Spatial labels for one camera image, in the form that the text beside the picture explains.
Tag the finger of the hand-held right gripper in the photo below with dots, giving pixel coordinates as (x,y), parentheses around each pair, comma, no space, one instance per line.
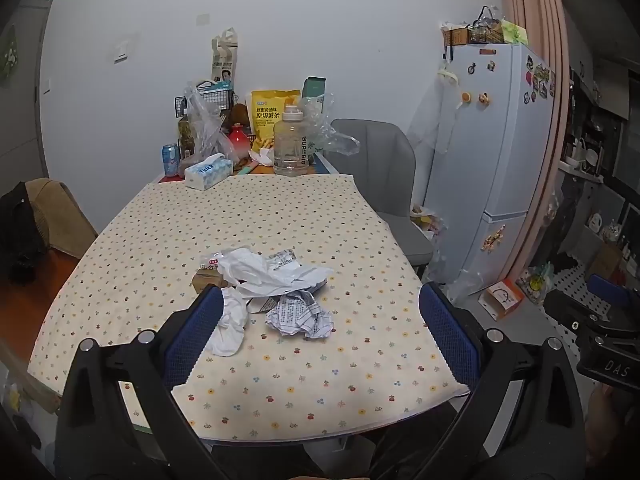
(570,307)
(607,291)

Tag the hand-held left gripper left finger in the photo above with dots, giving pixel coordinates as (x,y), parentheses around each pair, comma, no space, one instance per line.
(192,332)

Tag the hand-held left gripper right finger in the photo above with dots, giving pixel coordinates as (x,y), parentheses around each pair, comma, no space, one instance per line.
(450,332)

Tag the small cardboard box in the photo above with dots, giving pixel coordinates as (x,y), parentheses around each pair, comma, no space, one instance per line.
(206,281)

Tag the white plastic bag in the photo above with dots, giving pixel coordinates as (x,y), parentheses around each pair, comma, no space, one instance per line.
(255,270)

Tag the printed paper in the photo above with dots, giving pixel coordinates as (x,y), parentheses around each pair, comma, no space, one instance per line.
(300,315)

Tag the silver blister pack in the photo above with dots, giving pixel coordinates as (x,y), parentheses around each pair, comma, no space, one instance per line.
(282,259)

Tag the person's right forearm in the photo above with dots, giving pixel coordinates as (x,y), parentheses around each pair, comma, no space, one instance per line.
(602,420)

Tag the brown cardboard carton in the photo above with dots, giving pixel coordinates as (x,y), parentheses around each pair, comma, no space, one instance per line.
(604,262)

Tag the yellow green package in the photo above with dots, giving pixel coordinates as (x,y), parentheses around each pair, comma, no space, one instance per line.
(536,282)

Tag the clear plastic sheet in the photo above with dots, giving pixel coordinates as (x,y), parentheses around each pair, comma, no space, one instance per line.
(457,275)

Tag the orange white box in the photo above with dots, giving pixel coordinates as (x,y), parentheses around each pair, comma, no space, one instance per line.
(500,300)

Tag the colourful long fridge magnet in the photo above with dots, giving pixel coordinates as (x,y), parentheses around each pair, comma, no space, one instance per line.
(494,237)

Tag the plastic bag with yellow item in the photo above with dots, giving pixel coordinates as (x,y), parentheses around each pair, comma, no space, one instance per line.
(425,219)

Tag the floral patterned tablecloth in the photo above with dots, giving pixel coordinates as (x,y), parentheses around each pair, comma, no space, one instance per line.
(250,220)

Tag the blue white tissue box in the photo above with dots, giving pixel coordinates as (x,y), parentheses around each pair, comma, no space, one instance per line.
(207,172)

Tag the white fridge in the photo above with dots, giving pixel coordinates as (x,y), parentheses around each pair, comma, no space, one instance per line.
(500,160)

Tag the teal and pink stick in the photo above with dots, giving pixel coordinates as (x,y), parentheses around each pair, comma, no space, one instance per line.
(246,169)

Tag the blue drink can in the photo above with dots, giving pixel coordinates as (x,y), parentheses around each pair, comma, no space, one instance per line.
(170,160)

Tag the grey upholstered chair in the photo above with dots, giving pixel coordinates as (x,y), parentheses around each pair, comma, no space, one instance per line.
(372,170)

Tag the small white crumpled tissue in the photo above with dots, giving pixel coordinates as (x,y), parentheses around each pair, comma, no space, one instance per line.
(262,157)

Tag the red white vase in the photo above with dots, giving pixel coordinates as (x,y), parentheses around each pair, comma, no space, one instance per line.
(239,142)

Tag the glass jar yellow label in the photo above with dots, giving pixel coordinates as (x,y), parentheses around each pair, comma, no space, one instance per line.
(186,135)

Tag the black garment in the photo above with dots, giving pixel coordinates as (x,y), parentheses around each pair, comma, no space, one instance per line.
(22,230)

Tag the clear crinkled plastic bag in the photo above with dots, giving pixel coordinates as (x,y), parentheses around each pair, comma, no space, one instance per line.
(210,132)

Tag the clear large water bottle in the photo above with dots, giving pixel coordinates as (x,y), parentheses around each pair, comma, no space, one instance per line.
(292,147)

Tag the group of fridge magnets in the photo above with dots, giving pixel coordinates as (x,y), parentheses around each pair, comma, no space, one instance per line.
(541,80)

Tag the brown fuzzy object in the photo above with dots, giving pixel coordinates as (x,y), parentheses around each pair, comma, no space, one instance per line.
(240,115)

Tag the yellow snack bag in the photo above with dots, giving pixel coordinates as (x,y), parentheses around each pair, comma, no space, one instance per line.
(270,120)

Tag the teal packet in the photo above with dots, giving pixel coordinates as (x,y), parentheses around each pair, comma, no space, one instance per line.
(215,85)

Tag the grey door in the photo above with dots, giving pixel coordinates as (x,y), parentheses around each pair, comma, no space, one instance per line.
(25,125)

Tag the green tissue box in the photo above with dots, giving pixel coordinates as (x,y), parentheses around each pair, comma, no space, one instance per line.
(515,32)

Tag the white printed paper bag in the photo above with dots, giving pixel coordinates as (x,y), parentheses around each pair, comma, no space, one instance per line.
(224,57)

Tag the pink curtain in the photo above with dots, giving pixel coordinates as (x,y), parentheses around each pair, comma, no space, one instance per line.
(535,10)

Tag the brown wicker basket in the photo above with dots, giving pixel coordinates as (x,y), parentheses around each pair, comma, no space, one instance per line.
(455,36)

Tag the white light switch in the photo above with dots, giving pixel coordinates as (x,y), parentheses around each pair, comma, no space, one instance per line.
(120,51)

